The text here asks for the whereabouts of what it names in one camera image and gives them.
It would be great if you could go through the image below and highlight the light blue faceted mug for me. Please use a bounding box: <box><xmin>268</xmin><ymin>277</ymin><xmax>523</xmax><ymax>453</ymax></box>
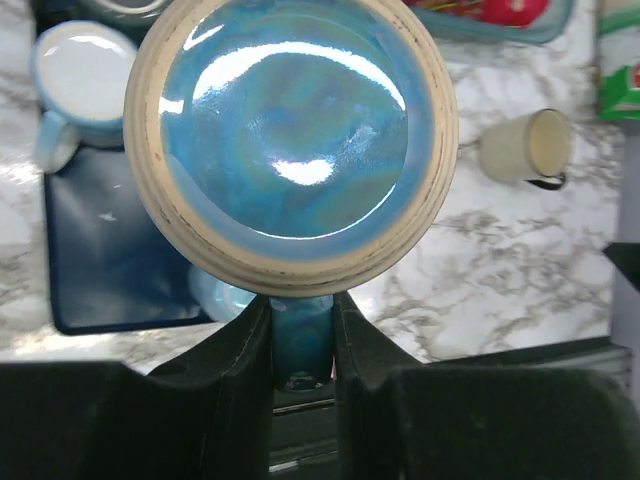
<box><xmin>187</xmin><ymin>265</ymin><xmax>256</xmax><ymax>323</ymax></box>

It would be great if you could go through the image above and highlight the white and blue mug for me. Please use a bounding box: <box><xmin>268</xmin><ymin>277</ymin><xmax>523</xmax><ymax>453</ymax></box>
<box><xmin>31</xmin><ymin>20</ymin><xmax>138</xmax><ymax>173</ymax></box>

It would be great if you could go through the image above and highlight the green cassava chips bag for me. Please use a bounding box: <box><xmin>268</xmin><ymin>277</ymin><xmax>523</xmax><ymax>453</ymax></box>
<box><xmin>597</xmin><ymin>0</ymin><xmax>639</xmax><ymax>121</ymax></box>

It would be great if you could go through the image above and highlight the red dragon fruit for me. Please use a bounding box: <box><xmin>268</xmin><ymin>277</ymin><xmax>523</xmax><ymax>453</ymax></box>
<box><xmin>405</xmin><ymin>0</ymin><xmax>550</xmax><ymax>28</ymax></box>

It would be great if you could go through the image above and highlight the iridescent blue mug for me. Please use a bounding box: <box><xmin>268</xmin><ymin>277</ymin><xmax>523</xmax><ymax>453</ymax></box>
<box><xmin>124</xmin><ymin>1</ymin><xmax>458</xmax><ymax>390</ymax></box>

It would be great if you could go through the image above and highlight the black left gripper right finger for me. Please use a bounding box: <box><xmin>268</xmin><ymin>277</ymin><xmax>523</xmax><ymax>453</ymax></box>
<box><xmin>333</xmin><ymin>293</ymin><xmax>639</xmax><ymax>479</ymax></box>

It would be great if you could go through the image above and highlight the teal plastic fruit container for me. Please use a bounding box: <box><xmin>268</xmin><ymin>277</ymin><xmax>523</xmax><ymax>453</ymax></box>
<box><xmin>410</xmin><ymin>1</ymin><xmax>575</xmax><ymax>45</ymax></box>

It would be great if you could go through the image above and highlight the cream mug black handle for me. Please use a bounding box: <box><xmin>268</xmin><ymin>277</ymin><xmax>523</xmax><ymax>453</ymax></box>
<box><xmin>478</xmin><ymin>108</ymin><xmax>573</xmax><ymax>191</ymax></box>

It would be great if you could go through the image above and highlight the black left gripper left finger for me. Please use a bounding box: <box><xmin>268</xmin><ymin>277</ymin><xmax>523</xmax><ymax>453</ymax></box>
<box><xmin>1</xmin><ymin>297</ymin><xmax>273</xmax><ymax>479</ymax></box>

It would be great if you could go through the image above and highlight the dark grey mug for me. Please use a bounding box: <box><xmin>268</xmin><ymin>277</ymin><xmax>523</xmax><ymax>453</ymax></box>
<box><xmin>77</xmin><ymin>0</ymin><xmax>172</xmax><ymax>44</ymax></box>

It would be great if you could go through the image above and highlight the dark blue tray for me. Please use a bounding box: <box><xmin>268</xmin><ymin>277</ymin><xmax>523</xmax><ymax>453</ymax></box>
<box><xmin>44</xmin><ymin>147</ymin><xmax>208</xmax><ymax>335</ymax></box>

